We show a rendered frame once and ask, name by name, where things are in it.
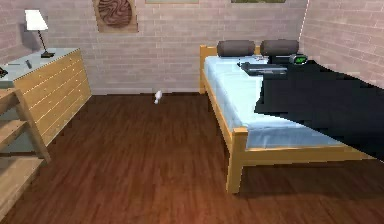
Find wooden shelf unit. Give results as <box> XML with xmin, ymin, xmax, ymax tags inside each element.
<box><xmin>0</xmin><ymin>87</ymin><xmax>52</xmax><ymax>219</ymax></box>

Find black alarm clock green display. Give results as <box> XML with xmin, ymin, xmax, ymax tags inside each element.
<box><xmin>289</xmin><ymin>53</ymin><xmax>308</xmax><ymax>66</ymax></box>

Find brown wood-grain framed picture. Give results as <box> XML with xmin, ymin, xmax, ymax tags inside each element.
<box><xmin>92</xmin><ymin>0</ymin><xmax>139</xmax><ymax>34</ymax></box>

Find white shade table lamp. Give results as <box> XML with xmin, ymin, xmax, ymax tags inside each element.
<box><xmin>24</xmin><ymin>9</ymin><xmax>56</xmax><ymax>59</ymax></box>

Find wooden chest of drawers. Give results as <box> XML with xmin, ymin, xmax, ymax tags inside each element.
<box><xmin>0</xmin><ymin>47</ymin><xmax>93</xmax><ymax>153</ymax></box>

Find wooden bed with blue mattress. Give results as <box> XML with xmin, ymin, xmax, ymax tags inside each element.
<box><xmin>199</xmin><ymin>44</ymin><xmax>377</xmax><ymax>195</ymax></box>

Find dark grey laptop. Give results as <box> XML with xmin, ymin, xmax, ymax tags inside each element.
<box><xmin>240</xmin><ymin>61</ymin><xmax>288</xmax><ymax>77</ymax></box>

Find dark grey cylindrical pillow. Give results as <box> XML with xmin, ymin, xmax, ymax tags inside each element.
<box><xmin>216</xmin><ymin>39</ymin><xmax>256</xmax><ymax>58</ymax></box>
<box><xmin>259</xmin><ymin>39</ymin><xmax>300</xmax><ymax>57</ymax></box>

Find black blanket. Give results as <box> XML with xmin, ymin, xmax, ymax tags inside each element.
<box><xmin>254</xmin><ymin>54</ymin><xmax>384</xmax><ymax>162</ymax></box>

